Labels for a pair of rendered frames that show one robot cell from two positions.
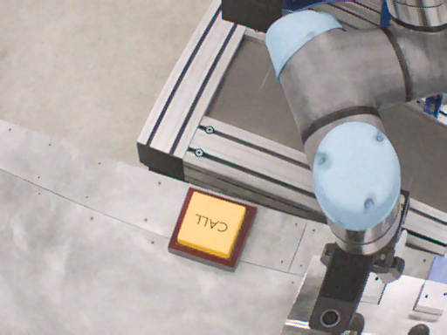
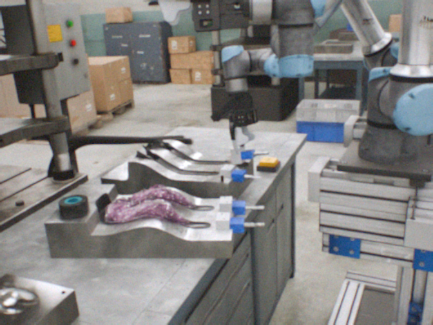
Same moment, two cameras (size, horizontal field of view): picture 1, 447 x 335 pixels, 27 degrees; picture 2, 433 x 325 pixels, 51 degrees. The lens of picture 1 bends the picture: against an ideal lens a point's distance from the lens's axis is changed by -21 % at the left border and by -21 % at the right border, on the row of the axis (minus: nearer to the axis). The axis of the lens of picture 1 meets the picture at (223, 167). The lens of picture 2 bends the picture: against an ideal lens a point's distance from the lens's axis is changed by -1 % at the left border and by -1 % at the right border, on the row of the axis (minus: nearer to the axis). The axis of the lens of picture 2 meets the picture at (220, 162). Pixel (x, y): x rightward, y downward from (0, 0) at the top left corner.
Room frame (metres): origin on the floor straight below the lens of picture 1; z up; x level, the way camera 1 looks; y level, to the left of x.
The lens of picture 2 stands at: (0.31, -1.68, 1.45)
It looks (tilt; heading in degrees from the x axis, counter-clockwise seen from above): 20 degrees down; 93
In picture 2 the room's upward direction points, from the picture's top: 3 degrees counter-clockwise
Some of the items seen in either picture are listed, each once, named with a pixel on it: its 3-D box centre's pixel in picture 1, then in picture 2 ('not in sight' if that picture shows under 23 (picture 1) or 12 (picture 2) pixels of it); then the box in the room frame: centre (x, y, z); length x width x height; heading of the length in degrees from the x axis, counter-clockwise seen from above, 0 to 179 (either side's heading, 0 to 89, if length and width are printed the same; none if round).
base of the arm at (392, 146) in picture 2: not in sight; (389, 136); (0.70, -0.54, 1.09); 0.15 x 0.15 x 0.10
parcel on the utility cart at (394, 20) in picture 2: not in sight; (403, 25); (2.80, 5.30, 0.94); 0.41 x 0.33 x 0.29; 167
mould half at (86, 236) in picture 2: not in sight; (148, 218); (0.04, -0.49, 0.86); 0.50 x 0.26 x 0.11; 177
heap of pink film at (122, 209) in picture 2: not in sight; (148, 204); (0.05, -0.49, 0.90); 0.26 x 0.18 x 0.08; 177
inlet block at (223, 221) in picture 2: not in sight; (240, 224); (0.31, -0.56, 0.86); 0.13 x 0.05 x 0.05; 177
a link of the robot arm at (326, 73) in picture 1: (340, 72); (263, 60); (0.41, -0.10, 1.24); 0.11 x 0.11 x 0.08; 15
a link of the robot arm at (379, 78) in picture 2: not in sight; (393, 92); (0.70, -0.55, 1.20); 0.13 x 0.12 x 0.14; 92
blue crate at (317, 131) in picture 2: not in sight; (327, 127); (1.26, 2.97, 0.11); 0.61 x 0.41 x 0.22; 160
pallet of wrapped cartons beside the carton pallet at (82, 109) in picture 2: not in sight; (37, 96); (-2.07, 3.62, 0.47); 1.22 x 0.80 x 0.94; 164
